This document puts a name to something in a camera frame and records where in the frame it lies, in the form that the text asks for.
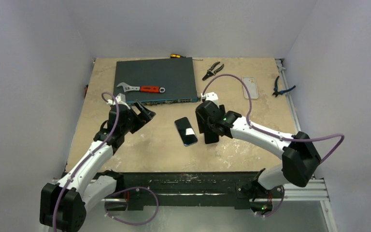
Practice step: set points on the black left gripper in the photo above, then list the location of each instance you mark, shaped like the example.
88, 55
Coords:
144, 116

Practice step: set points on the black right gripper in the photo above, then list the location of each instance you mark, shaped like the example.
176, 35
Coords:
207, 122

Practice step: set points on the blue smartphone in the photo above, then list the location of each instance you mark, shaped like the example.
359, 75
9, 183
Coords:
185, 131

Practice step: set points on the phone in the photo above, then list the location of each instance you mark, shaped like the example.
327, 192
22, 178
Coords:
251, 91

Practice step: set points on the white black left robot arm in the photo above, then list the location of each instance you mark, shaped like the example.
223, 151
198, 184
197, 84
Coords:
64, 204

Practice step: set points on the yellow black screwdriver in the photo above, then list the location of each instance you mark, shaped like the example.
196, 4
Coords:
180, 56

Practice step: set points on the red handled adjustable wrench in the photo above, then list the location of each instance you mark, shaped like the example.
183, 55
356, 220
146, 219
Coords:
145, 89

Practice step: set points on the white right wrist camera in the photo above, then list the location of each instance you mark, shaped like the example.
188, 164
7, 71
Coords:
210, 96

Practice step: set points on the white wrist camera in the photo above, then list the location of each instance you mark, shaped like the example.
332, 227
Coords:
210, 96
120, 99

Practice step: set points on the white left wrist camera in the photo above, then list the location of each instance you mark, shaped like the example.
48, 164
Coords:
120, 99

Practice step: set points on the black grey wire stripper pliers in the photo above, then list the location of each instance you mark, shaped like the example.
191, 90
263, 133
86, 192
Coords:
212, 71

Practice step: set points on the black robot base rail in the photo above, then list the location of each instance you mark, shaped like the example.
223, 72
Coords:
239, 190

